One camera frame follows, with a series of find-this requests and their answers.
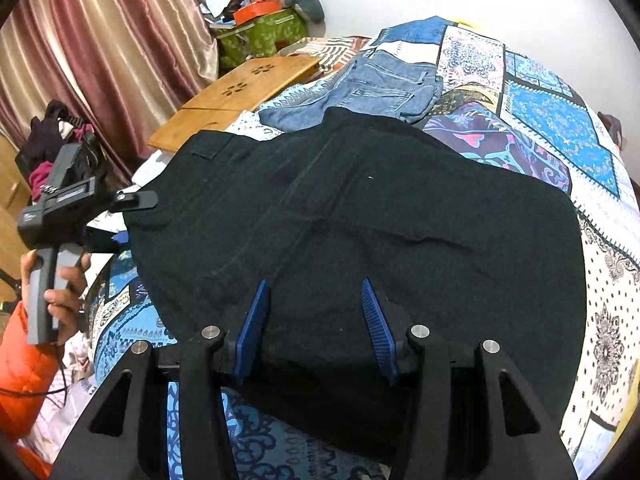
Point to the striped red beige curtain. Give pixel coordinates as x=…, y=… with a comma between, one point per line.
x=110, y=45

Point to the orange box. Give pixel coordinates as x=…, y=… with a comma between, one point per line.
x=257, y=11

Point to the pile of dark clothes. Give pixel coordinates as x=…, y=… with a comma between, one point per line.
x=45, y=135

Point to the white plastic bag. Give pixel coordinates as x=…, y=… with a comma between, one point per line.
x=70, y=410

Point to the person's left hand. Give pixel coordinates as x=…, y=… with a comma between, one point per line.
x=70, y=300

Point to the wooden lap table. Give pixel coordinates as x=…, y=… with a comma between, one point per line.
x=235, y=95

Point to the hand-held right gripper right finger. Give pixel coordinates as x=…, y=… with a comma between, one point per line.
x=375, y=325

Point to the patchwork printed blanket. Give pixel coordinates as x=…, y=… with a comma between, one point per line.
x=540, y=110

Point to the grey backpack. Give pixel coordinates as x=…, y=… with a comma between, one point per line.
x=612, y=130

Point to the black pants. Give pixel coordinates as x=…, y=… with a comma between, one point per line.
x=350, y=220

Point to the green patterned storage box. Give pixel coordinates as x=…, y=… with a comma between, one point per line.
x=260, y=35

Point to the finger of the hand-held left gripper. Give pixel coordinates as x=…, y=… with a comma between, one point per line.
x=135, y=201
x=107, y=241

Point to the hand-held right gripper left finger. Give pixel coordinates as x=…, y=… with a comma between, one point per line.
x=252, y=320

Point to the blue denim jeans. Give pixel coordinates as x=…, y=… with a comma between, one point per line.
x=380, y=85

